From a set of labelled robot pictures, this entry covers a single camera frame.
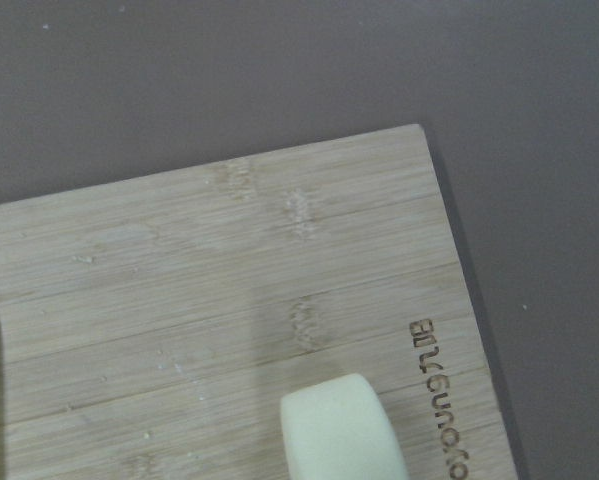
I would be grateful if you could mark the bamboo cutting board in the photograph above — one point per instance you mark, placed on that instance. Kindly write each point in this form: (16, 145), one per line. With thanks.
(150, 327)

